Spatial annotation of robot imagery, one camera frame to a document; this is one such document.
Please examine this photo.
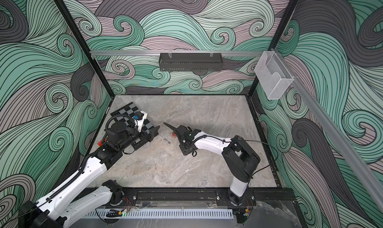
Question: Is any clear plastic wall holder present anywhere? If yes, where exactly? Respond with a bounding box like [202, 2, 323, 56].
[254, 51, 294, 100]

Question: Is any black white chessboard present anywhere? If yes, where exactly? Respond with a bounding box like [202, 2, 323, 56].
[110, 102, 160, 151]

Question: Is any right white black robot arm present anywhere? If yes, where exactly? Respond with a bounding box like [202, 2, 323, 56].
[163, 122, 270, 206]

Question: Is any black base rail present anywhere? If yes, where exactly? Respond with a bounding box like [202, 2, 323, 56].
[122, 187, 296, 204]

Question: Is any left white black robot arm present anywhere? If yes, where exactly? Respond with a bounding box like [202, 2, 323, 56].
[17, 111, 159, 228]

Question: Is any white slotted cable duct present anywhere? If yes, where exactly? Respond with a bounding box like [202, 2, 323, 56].
[84, 209, 234, 220]

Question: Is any black wall tray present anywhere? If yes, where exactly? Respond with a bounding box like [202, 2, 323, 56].
[159, 52, 223, 72]

